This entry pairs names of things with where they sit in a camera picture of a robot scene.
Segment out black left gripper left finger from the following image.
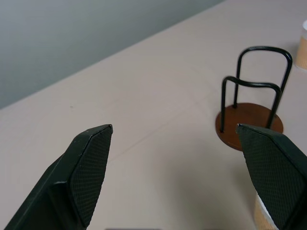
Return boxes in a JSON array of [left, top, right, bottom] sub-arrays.
[[4, 124, 114, 230]]

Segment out black wire cup rack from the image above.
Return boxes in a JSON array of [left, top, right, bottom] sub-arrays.
[[215, 46, 293, 151]]

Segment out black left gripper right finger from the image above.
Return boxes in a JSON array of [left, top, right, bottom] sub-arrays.
[[235, 123, 307, 230]]

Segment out tan paper cup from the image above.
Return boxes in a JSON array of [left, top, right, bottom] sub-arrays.
[[254, 191, 281, 230], [295, 20, 307, 70]]

